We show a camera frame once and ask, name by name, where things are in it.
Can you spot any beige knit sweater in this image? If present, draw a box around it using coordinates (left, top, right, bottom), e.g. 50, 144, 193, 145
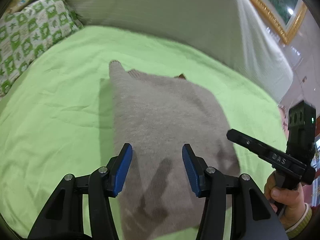
109, 61, 240, 239

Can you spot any person's right hand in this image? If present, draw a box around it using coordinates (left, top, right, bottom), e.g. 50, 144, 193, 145
264, 172, 306, 230

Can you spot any yellow knit sleeve cuff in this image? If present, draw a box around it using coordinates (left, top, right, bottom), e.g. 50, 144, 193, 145
286, 203, 312, 239

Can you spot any green bed sheet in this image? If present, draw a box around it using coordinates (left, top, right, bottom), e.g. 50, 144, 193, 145
1, 26, 286, 237

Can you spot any gold framed floral painting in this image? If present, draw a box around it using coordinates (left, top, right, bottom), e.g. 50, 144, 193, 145
250, 0, 307, 44

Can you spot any striped grey duvet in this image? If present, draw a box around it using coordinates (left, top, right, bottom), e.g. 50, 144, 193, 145
66, 0, 293, 102

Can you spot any green white checkered pillow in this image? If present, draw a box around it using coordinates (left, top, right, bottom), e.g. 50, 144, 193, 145
1, 0, 83, 97

